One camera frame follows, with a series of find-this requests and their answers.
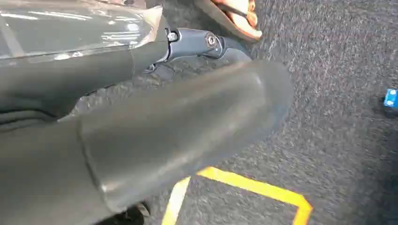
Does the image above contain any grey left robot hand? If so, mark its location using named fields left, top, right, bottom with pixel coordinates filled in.
left=0, top=0, right=294, bottom=225

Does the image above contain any black robot foot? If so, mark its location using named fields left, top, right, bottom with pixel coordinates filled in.
left=101, top=201, right=151, bottom=225

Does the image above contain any yellow floor tape square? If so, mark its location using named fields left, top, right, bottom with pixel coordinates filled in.
left=161, top=166, right=314, bottom=225

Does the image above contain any person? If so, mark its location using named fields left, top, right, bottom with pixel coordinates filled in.
left=194, top=0, right=264, bottom=43

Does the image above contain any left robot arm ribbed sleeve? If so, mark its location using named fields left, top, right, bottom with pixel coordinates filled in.
left=0, top=100, right=60, bottom=130

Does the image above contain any blue plastic piece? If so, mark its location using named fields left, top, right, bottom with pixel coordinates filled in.
left=383, top=88, right=398, bottom=109

